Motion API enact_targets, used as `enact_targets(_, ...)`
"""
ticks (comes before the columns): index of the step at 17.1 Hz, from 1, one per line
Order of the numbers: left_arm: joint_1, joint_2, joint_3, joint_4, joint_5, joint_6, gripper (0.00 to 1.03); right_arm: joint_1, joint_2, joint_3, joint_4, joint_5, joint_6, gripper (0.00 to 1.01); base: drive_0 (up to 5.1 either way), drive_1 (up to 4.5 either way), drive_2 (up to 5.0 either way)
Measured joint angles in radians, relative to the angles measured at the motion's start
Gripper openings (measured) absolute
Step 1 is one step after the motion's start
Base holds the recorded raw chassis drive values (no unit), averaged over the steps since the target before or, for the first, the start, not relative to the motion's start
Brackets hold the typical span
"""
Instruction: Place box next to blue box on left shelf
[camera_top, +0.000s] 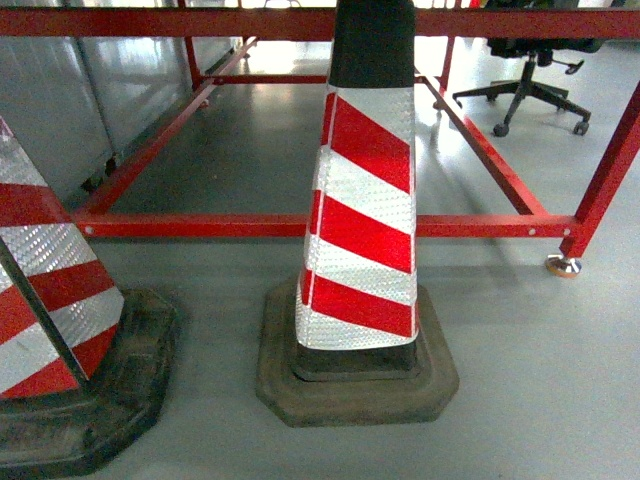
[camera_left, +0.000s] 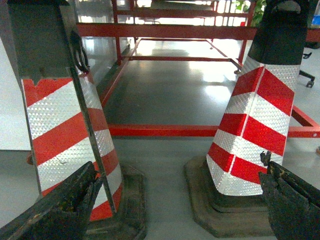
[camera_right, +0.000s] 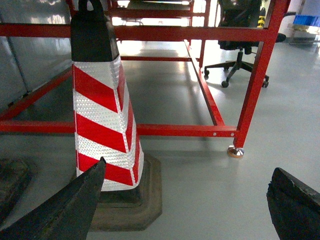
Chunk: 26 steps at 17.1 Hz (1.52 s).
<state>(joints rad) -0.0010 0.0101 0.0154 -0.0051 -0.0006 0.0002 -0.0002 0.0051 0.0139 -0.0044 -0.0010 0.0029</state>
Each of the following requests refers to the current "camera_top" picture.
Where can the centre red white traffic cone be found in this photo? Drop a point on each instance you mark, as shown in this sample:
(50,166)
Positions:
(354,339)

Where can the red white traffic cone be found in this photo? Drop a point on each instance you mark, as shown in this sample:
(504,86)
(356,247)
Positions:
(84,364)
(354,339)

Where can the left red white traffic cone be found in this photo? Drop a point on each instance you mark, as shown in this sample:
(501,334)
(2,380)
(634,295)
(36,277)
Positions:
(84,364)

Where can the black office chair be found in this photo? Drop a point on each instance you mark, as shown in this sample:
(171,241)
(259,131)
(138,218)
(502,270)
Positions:
(539,53)

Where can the red metal frame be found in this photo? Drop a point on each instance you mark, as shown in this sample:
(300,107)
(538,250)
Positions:
(200,225)

